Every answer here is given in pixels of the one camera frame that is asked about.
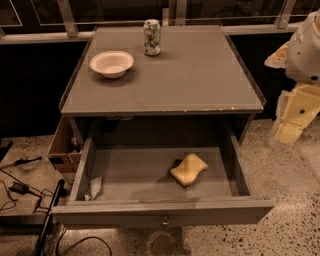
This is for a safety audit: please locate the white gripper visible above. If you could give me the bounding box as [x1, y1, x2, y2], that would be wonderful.
[264, 42, 320, 145]

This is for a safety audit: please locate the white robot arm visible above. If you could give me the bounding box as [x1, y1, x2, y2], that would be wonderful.
[264, 10, 320, 145]

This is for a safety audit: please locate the black cable on floor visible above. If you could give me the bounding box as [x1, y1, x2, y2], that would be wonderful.
[0, 168, 56, 214]

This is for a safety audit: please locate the grey open top drawer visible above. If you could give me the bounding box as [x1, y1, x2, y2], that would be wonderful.
[53, 127, 274, 228]

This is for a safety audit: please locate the yellow sponge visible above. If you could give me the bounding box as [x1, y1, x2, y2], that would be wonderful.
[170, 153, 208, 186]

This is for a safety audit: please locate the black power adapter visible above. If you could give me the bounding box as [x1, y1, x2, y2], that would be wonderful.
[9, 182, 29, 195]

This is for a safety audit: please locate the black tool on floor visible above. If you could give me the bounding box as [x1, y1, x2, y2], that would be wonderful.
[0, 156, 42, 169]

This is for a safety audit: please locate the grey cabinet with counter top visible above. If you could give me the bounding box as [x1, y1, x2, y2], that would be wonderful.
[60, 25, 265, 140]

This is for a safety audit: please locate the metal railing frame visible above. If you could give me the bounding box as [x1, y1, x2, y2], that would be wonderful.
[0, 0, 320, 46]

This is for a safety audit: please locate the black pole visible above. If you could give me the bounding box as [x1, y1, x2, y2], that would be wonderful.
[32, 179, 65, 256]

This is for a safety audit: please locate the printed drink can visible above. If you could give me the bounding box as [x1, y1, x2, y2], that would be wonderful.
[143, 19, 161, 56]

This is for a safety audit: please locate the metal drawer knob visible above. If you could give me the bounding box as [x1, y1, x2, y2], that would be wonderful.
[161, 217, 171, 228]

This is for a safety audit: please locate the brown cardboard box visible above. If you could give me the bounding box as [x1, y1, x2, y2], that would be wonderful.
[48, 118, 82, 184]

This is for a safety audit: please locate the white bowl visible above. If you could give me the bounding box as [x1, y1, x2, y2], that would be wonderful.
[90, 51, 134, 79]

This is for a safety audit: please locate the crumpled white paper scrap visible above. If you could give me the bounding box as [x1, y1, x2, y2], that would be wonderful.
[84, 177, 102, 201]

